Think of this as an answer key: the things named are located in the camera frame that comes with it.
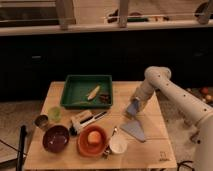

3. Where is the blue sponge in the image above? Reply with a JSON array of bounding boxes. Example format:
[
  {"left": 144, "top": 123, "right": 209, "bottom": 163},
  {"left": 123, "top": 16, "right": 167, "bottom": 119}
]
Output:
[{"left": 126, "top": 99, "right": 139, "bottom": 116}]

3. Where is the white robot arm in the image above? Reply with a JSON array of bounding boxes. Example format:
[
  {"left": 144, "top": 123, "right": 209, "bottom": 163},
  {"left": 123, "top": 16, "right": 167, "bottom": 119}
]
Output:
[{"left": 131, "top": 66, "right": 213, "bottom": 171}]

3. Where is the white paper cup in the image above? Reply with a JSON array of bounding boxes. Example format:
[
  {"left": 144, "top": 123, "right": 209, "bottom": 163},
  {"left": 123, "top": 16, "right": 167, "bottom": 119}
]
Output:
[{"left": 109, "top": 134, "right": 127, "bottom": 154}]

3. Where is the green plastic cup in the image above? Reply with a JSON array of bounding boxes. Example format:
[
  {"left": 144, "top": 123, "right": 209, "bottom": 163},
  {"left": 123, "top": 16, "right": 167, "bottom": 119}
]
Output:
[{"left": 48, "top": 107, "right": 61, "bottom": 123}]

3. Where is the small metal cup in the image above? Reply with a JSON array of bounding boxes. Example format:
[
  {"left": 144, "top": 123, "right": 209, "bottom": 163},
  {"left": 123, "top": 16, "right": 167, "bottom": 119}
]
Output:
[{"left": 34, "top": 115, "right": 49, "bottom": 130}]

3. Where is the grey folded cloth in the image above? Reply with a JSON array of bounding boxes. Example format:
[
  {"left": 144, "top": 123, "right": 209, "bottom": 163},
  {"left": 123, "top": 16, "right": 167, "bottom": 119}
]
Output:
[{"left": 120, "top": 120, "right": 146, "bottom": 142}]

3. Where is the dark brown toy item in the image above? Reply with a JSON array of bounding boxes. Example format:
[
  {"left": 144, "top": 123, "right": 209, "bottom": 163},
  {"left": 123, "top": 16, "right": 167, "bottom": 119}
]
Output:
[{"left": 99, "top": 93, "right": 111, "bottom": 103}]

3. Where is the orange fruit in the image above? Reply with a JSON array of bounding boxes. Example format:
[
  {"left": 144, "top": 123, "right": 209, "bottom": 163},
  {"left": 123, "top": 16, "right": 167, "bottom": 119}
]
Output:
[{"left": 88, "top": 131, "right": 101, "bottom": 144}]

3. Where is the metal spoon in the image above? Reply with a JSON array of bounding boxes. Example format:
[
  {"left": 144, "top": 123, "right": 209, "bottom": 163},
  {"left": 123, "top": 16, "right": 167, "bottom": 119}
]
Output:
[{"left": 102, "top": 126, "right": 119, "bottom": 159}]

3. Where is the orange bowl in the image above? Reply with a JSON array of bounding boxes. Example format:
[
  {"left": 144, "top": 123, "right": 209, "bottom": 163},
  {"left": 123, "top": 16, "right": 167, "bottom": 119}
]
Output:
[{"left": 77, "top": 125, "right": 108, "bottom": 157}]

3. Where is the green plastic tray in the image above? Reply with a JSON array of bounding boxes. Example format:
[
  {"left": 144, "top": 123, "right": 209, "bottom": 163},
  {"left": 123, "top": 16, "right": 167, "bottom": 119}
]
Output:
[{"left": 60, "top": 75, "right": 113, "bottom": 109}]

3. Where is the purple bowl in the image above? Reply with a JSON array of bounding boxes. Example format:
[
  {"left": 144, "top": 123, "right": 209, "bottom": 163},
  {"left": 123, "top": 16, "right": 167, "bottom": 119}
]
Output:
[{"left": 42, "top": 125, "right": 69, "bottom": 153}]

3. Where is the black pole stand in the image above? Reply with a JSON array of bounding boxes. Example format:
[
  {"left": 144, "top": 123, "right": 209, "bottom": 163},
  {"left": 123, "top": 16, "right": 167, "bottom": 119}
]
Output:
[{"left": 16, "top": 125, "right": 27, "bottom": 171}]

